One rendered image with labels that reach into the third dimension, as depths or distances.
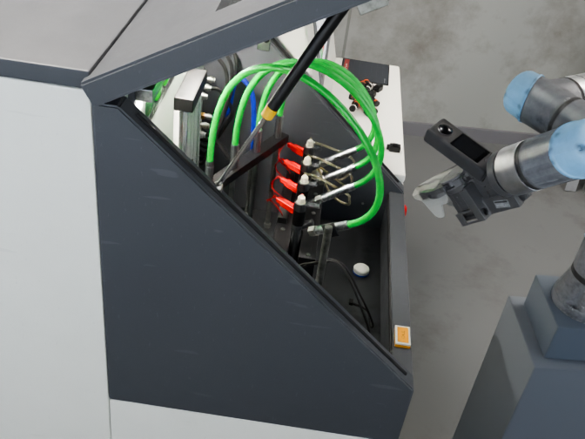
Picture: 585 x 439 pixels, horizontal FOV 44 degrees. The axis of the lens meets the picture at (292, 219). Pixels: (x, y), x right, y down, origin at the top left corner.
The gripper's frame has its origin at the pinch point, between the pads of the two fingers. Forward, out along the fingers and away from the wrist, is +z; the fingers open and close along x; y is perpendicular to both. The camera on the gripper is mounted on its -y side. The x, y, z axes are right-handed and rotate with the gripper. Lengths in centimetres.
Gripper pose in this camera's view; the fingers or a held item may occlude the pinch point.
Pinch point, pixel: (417, 189)
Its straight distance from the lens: 124.5
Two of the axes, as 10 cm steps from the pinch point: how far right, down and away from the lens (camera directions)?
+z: -4.8, 1.8, 8.6
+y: 5.6, 8.1, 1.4
